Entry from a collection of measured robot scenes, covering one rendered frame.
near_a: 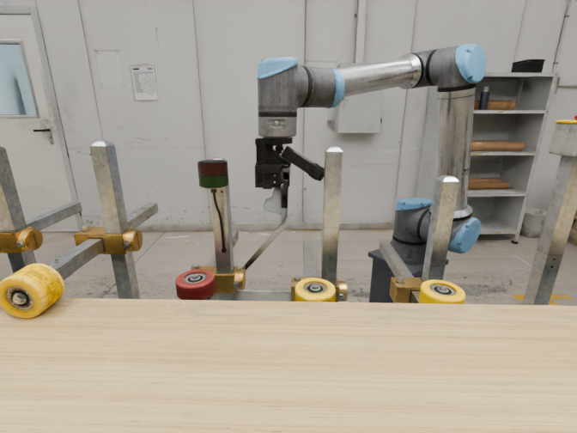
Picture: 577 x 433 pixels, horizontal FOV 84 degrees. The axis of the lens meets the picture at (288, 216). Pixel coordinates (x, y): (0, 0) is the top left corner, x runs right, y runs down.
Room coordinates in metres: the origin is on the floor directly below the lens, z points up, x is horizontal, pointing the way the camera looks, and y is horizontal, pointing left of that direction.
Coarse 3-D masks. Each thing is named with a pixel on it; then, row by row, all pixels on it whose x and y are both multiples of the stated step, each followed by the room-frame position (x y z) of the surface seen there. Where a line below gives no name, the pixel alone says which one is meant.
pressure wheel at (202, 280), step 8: (184, 272) 0.61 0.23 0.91; (192, 272) 0.62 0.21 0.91; (200, 272) 0.62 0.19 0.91; (208, 272) 0.61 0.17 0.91; (176, 280) 0.58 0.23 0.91; (184, 280) 0.59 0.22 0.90; (192, 280) 0.58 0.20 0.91; (200, 280) 0.59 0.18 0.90; (208, 280) 0.58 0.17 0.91; (176, 288) 0.57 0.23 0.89; (184, 288) 0.56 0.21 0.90; (192, 288) 0.56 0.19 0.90; (200, 288) 0.56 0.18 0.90; (208, 288) 0.57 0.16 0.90; (184, 296) 0.56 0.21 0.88; (192, 296) 0.55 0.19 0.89; (200, 296) 0.56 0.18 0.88; (208, 296) 0.57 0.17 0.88
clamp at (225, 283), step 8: (216, 272) 0.68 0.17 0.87; (232, 272) 0.68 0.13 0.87; (240, 272) 0.69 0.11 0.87; (216, 280) 0.67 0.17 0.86; (224, 280) 0.67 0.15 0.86; (232, 280) 0.67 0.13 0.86; (240, 280) 0.67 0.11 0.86; (216, 288) 0.67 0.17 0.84; (224, 288) 0.67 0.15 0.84; (232, 288) 0.67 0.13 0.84; (240, 288) 0.67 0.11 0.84
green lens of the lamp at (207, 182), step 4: (200, 176) 0.63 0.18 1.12; (204, 176) 0.62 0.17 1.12; (216, 176) 0.62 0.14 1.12; (220, 176) 0.63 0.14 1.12; (224, 176) 0.63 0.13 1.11; (200, 180) 0.63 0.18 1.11; (204, 180) 0.62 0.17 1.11; (208, 180) 0.62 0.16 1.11; (212, 180) 0.62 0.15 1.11; (216, 180) 0.62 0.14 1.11; (220, 180) 0.62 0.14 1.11; (224, 180) 0.63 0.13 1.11; (200, 184) 0.63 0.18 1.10; (204, 184) 0.62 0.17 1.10; (208, 184) 0.62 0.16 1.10; (212, 184) 0.62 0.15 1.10; (216, 184) 0.62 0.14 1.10; (220, 184) 0.62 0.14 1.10; (224, 184) 0.63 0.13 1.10
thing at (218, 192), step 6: (204, 162) 0.63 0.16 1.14; (210, 162) 0.63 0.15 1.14; (216, 162) 0.63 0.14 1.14; (222, 162) 0.64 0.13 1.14; (222, 174) 0.63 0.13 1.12; (222, 186) 0.63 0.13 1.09; (210, 192) 0.68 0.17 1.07; (216, 192) 0.68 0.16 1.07; (222, 192) 0.67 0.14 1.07; (216, 204) 0.65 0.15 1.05; (222, 228) 0.67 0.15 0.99; (222, 234) 0.67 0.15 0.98; (222, 240) 0.67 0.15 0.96; (222, 246) 0.67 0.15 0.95; (222, 252) 0.67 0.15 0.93
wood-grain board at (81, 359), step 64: (0, 320) 0.46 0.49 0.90; (64, 320) 0.46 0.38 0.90; (128, 320) 0.46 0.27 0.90; (192, 320) 0.46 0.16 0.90; (256, 320) 0.46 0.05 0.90; (320, 320) 0.46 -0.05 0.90; (384, 320) 0.46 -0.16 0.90; (448, 320) 0.46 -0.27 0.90; (512, 320) 0.46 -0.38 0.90; (576, 320) 0.46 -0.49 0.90; (0, 384) 0.32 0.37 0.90; (64, 384) 0.32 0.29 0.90; (128, 384) 0.32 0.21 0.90; (192, 384) 0.32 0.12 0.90; (256, 384) 0.32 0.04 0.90; (320, 384) 0.32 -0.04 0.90; (384, 384) 0.32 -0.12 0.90; (448, 384) 0.32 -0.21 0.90; (512, 384) 0.32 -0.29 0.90; (576, 384) 0.32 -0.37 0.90
